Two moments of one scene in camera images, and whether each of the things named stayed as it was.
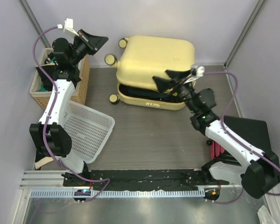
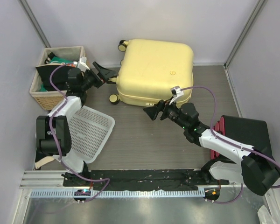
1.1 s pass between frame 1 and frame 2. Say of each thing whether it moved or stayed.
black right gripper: moved
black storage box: stayed
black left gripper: moved
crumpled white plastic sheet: stayed
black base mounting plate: stayed
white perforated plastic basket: stayed
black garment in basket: stayed
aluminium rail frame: stayed
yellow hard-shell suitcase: moved
